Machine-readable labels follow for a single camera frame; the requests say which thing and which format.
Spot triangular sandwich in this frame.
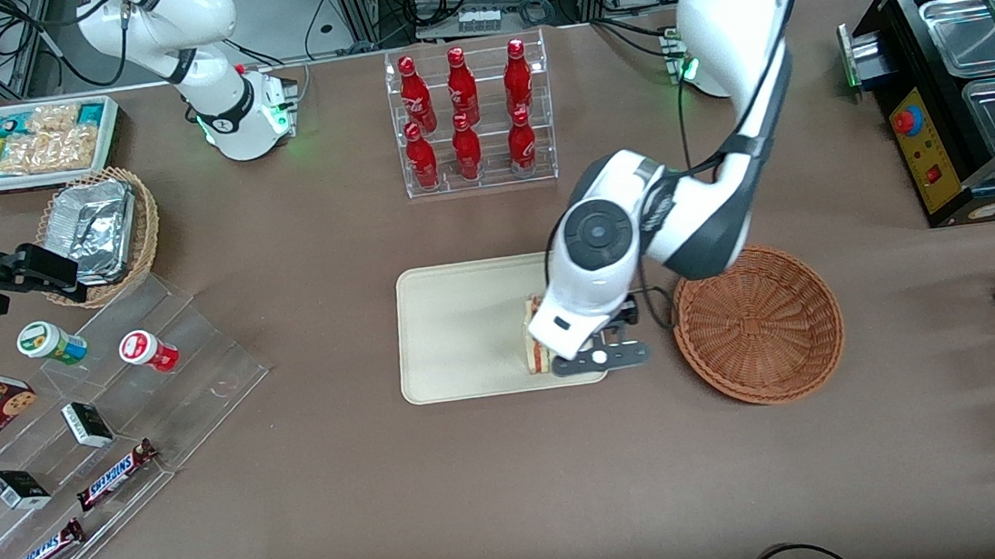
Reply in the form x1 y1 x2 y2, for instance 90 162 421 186
517 291 555 377

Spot light wicker basket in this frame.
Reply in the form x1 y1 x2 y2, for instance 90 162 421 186
29 163 168 314

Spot cream plastic tray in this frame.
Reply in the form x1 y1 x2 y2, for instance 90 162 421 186
389 245 612 407

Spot brown wicker basket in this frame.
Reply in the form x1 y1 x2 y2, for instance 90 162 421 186
665 237 851 414

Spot stacked foil containers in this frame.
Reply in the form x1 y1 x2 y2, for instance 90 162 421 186
43 177 144 289

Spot green lidded sunflower jar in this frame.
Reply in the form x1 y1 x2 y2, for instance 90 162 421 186
15 316 90 371

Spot white snack bin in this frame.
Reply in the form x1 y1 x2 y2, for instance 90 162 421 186
0 93 127 194

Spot clear cracker bag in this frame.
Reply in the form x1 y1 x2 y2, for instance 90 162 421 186
25 102 83 135
0 124 106 178

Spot red lidded small jar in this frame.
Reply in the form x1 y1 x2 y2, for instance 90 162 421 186
117 326 182 378

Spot small dark green box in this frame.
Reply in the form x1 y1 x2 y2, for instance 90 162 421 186
60 399 115 452
0 466 53 514

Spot clear acrylic bottle rack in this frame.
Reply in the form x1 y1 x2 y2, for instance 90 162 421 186
382 27 562 202

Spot red cola bottle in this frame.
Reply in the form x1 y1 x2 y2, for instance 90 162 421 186
504 106 541 180
403 120 441 191
443 45 482 128
449 112 485 183
500 37 536 120
397 54 438 134

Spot clear acrylic stepped shelf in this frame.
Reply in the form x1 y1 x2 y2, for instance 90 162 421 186
0 262 289 559

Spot grey power strip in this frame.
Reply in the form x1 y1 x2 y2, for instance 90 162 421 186
455 5 504 37

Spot red emergency stop button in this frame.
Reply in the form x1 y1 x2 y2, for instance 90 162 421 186
891 105 926 138

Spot black food warmer appliance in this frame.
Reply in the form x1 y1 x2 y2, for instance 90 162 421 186
834 0 995 236

